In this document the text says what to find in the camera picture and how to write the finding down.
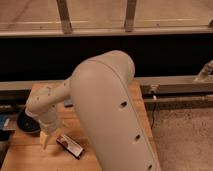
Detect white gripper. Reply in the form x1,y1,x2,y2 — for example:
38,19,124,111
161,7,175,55
39,114,62,149

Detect red white eraser box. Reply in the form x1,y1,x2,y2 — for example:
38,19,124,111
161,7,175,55
56,134,84,159

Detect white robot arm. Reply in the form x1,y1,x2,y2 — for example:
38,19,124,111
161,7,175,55
26,50,161,171

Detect blue sponge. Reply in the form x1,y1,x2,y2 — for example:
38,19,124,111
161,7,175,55
64,99,73,107

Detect black round plate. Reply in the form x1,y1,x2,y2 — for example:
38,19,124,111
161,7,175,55
17,109,40,134

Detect blue object at left edge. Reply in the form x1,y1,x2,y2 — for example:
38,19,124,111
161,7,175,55
0,115,10,130

